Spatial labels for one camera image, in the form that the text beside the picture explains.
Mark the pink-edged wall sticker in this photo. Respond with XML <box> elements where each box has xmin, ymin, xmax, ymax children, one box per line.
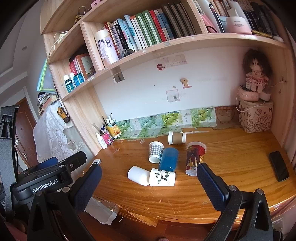
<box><xmin>166</xmin><ymin>89</ymin><xmax>180</xmax><ymax>102</ymax></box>

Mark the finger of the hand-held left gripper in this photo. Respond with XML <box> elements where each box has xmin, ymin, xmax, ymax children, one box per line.
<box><xmin>59</xmin><ymin>151</ymin><xmax>87</xmax><ymax>173</ymax></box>
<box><xmin>37</xmin><ymin>157</ymin><xmax>59</xmax><ymax>169</ymax></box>

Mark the brown cardboard sheet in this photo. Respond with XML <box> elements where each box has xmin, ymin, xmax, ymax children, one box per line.
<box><xmin>211</xmin><ymin>106</ymin><xmax>242</xmax><ymax>130</ymax></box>

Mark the row of colourful books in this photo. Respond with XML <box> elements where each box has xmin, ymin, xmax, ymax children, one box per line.
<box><xmin>104</xmin><ymin>2</ymin><xmax>197</xmax><ymax>59</ymax></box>

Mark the grey checked cup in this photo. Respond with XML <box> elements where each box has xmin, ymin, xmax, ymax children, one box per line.
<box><xmin>148</xmin><ymin>141</ymin><xmax>164</xmax><ymax>164</ymax></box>

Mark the brown paper cup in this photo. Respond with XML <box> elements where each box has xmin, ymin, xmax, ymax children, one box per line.
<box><xmin>168</xmin><ymin>131</ymin><xmax>186</xmax><ymax>145</ymax></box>

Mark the pink pen holder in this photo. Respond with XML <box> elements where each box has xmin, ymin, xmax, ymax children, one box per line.
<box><xmin>99</xmin><ymin>124</ymin><xmax>114</xmax><ymax>146</ymax></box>

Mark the white lace cloth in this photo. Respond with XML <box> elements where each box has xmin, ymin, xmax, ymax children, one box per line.
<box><xmin>33</xmin><ymin>102</ymin><xmax>93</xmax><ymax>164</ymax></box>

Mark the black smartphone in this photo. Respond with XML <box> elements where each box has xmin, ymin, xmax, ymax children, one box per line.
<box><xmin>268</xmin><ymin>151</ymin><xmax>290</xmax><ymax>182</ymax></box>

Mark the brown wooden door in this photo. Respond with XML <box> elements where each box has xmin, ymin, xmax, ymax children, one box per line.
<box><xmin>13</xmin><ymin>97</ymin><xmax>40</xmax><ymax>167</ymax></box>

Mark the pink round box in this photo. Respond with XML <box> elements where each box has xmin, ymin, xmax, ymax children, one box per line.
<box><xmin>238</xmin><ymin>86</ymin><xmax>259</xmax><ymax>102</ymax></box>

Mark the hanging brown keychain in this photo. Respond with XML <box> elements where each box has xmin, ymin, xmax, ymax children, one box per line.
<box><xmin>57</xmin><ymin>102</ymin><xmax>71</xmax><ymax>123</ymax></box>

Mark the white panda print cup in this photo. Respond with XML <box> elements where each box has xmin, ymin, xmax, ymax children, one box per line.
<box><xmin>149</xmin><ymin>168</ymin><xmax>176</xmax><ymax>187</ymax></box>

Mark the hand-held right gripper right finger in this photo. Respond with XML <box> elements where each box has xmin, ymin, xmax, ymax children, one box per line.
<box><xmin>196</xmin><ymin>163</ymin><xmax>274</xmax><ymax>241</ymax></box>

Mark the beige patterned storage box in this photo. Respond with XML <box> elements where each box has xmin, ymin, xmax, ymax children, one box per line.
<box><xmin>239</xmin><ymin>98</ymin><xmax>274</xmax><ymax>133</ymax></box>

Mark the blue cup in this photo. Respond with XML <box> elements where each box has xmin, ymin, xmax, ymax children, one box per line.
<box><xmin>159</xmin><ymin>147</ymin><xmax>179</xmax><ymax>172</ymax></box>

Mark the small row of red books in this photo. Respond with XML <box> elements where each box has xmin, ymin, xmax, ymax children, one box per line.
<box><xmin>69</xmin><ymin>53</ymin><xmax>97</xmax><ymax>81</ymax></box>

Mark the pink cosmetic jar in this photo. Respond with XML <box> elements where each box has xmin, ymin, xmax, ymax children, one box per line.
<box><xmin>226</xmin><ymin>16</ymin><xmax>252</xmax><ymax>35</ymax></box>

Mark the teal bottle with white cap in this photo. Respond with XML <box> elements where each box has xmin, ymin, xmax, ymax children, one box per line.
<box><xmin>69</xmin><ymin>72</ymin><xmax>84</xmax><ymax>87</ymax></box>
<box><xmin>63</xmin><ymin>75</ymin><xmax>75</xmax><ymax>93</ymax></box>

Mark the red printed paper cup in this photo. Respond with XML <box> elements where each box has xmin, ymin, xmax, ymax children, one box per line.
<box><xmin>185</xmin><ymin>141</ymin><xmax>207</xmax><ymax>176</ymax></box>

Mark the white cable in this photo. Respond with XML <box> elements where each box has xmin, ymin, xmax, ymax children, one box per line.
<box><xmin>235</xmin><ymin>86</ymin><xmax>273</xmax><ymax>114</ymax></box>

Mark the small white bottle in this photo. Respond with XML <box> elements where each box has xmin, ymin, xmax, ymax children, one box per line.
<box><xmin>96</xmin><ymin>132</ymin><xmax>108</xmax><ymax>149</ymax></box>

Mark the grape print paper box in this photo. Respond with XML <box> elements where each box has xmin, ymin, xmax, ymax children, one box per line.
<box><xmin>137</xmin><ymin>115</ymin><xmax>162</xmax><ymax>138</ymax></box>
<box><xmin>116</xmin><ymin>119</ymin><xmax>142</xmax><ymax>139</ymax></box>
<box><xmin>183</xmin><ymin>107</ymin><xmax>217</xmax><ymax>128</ymax></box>
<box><xmin>159</xmin><ymin>111</ymin><xmax>186</xmax><ymax>135</ymax></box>

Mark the brown-haired rag doll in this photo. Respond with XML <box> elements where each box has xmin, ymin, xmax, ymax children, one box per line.
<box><xmin>242</xmin><ymin>49</ymin><xmax>271</xmax><ymax>93</ymax></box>

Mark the plain white cup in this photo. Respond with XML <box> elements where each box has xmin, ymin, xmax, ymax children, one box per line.
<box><xmin>127</xmin><ymin>165</ymin><xmax>151</xmax><ymax>186</ymax></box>

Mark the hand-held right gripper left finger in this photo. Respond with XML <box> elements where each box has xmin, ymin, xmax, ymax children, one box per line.
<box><xmin>26</xmin><ymin>159</ymin><xmax>102</xmax><ymax>241</ymax></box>

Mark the wooden bookshelf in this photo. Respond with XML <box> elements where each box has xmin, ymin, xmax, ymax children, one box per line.
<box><xmin>40</xmin><ymin>0</ymin><xmax>296</xmax><ymax>158</ymax></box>

